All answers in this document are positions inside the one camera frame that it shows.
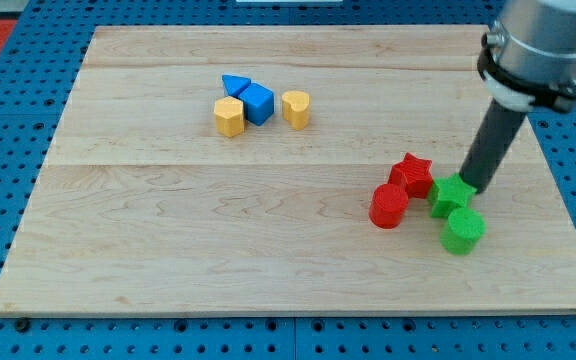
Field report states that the green star block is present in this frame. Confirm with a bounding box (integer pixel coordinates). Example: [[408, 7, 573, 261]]
[[427, 173, 477, 218]]

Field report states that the blue triangle block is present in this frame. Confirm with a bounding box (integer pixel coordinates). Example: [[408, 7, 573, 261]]
[[221, 74, 252, 98]]

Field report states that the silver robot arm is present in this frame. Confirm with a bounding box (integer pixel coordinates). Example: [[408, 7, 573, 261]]
[[477, 0, 576, 113]]

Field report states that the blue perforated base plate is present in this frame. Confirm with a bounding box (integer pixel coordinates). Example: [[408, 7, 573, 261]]
[[0, 0, 576, 359]]

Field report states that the red cylinder block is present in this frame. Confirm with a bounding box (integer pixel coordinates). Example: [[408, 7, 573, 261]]
[[369, 183, 409, 229]]

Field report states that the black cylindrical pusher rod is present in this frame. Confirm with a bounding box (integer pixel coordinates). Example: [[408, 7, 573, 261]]
[[459, 99, 526, 194]]

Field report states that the yellow heart block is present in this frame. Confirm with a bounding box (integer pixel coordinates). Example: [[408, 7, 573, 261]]
[[281, 90, 311, 130]]

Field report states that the green cylinder block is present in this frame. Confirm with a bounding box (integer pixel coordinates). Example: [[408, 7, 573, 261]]
[[440, 208, 486, 255]]

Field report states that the wooden board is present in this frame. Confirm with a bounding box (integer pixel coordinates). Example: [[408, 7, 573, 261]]
[[0, 25, 576, 318]]

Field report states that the blue cube block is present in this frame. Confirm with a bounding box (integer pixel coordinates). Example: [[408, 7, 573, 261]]
[[239, 83, 274, 126]]

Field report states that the red star block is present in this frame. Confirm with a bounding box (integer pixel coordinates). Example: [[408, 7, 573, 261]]
[[388, 153, 434, 199]]

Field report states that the yellow hexagon block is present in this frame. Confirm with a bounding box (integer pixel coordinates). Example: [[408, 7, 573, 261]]
[[213, 96, 245, 138]]

